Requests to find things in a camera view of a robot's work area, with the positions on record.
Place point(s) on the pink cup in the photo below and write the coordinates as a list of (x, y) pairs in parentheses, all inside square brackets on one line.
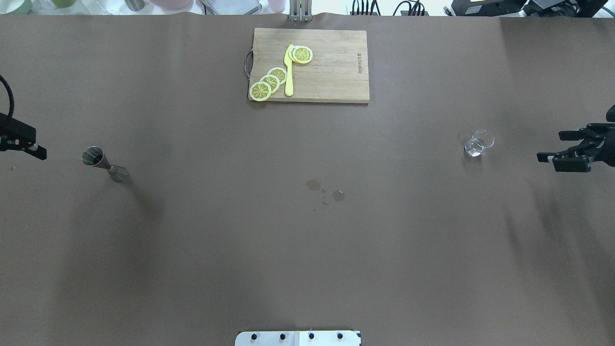
[(277, 6)]

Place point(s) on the yellow plastic knife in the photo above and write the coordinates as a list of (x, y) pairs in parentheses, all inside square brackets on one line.
[(289, 84)]

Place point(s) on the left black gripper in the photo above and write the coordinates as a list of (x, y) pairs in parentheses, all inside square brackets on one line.
[(33, 151)]

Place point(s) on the lemon slice under top slice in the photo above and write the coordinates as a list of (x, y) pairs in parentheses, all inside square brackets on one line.
[(289, 53)]

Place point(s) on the white metal base plate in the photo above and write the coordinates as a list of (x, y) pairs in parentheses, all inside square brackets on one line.
[(299, 338)]

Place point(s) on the lemon slice row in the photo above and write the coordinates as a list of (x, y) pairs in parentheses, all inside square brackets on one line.
[(278, 72), (273, 81), (260, 91)]

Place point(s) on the lemon slice row upper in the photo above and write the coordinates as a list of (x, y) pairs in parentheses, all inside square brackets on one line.
[(278, 72)]

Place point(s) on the aluminium frame post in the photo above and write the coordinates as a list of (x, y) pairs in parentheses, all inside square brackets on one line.
[(300, 11)]

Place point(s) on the lemon slice row middle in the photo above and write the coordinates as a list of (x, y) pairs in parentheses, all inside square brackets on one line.
[(273, 81)]

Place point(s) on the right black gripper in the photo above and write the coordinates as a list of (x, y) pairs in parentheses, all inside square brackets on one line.
[(606, 148)]

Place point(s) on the green cup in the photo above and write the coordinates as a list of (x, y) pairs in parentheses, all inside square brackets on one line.
[(15, 7)]

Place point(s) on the lemon slice row lower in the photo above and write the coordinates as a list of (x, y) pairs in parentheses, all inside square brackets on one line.
[(260, 91)]

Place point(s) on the steel jigger measuring cup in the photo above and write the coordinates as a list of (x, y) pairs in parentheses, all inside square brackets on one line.
[(95, 157)]

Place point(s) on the lemon slice on knife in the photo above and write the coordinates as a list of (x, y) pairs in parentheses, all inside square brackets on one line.
[(302, 54)]

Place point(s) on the wooden cutting board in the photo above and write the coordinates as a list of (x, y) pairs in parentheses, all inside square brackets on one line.
[(338, 72)]

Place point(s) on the steel shaker cup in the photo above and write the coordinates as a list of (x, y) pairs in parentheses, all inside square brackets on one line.
[(135, 5)]

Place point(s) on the clear glass cup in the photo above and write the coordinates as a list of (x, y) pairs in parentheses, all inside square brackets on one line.
[(479, 142)]

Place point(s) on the grey tray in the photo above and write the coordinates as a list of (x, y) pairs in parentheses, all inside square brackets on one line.
[(231, 7)]

